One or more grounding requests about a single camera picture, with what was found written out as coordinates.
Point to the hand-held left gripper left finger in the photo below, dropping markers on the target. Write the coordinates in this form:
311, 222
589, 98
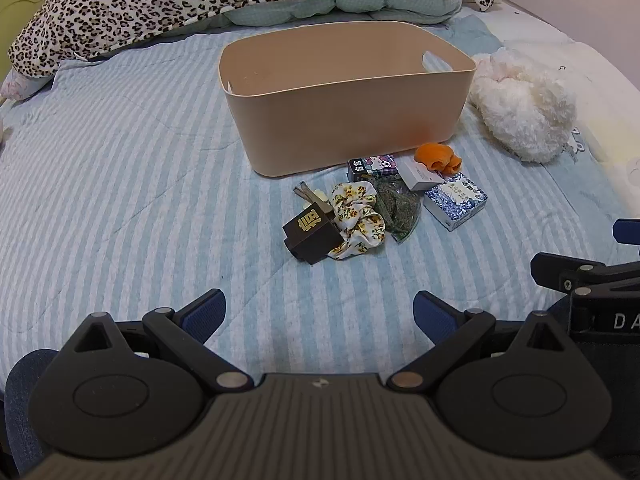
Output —
206, 310

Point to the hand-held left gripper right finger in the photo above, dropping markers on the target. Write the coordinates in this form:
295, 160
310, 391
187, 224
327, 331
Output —
434, 312

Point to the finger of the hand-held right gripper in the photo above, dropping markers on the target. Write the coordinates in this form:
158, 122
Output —
550, 266
628, 232

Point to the clear bag of green herbs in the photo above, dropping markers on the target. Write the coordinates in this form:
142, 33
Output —
400, 207

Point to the blue white patterned box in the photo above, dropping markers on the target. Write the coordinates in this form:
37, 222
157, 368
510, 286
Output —
455, 202

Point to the floral satin scrunchie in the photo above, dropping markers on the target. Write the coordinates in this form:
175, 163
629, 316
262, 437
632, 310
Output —
357, 220

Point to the dark brown box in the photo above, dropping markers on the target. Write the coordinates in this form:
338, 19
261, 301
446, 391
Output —
307, 235

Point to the small white box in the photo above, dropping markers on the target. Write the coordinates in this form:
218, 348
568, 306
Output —
417, 175

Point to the blue striped bed sheet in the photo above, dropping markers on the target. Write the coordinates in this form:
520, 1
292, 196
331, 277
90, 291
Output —
125, 185

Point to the white printed quilt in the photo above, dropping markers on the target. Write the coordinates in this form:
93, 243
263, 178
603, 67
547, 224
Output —
600, 85

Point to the tan hair clip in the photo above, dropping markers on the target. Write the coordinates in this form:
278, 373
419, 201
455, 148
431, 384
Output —
307, 194

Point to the orange fabric piece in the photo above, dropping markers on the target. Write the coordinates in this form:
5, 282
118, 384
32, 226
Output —
436, 156

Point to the small cartoon print box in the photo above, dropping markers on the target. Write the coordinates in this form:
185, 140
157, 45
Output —
372, 167

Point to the white fluffy plush toy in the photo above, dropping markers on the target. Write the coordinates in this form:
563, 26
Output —
520, 105

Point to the person's left leg in jeans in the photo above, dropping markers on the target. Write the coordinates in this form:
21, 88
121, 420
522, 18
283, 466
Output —
22, 400

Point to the beige plastic storage bin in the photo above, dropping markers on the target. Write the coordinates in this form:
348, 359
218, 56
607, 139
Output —
325, 125

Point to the teal quilted comforter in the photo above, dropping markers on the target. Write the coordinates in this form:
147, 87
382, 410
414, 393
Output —
375, 6

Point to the leopard print blanket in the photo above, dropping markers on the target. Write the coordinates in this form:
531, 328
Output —
125, 5

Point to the light green cabinet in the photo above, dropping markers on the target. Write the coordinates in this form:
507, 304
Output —
17, 15

